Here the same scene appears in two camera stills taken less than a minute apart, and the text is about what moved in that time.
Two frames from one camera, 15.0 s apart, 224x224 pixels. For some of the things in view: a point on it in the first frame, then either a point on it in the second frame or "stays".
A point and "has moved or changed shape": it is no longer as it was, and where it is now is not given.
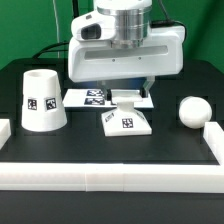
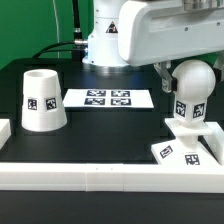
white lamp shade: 42,103 stays
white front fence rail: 113,177 stays
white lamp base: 125,120 → 185,149
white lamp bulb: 194,112 has moved or changed shape
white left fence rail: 5,131 stays
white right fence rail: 213,135 stays
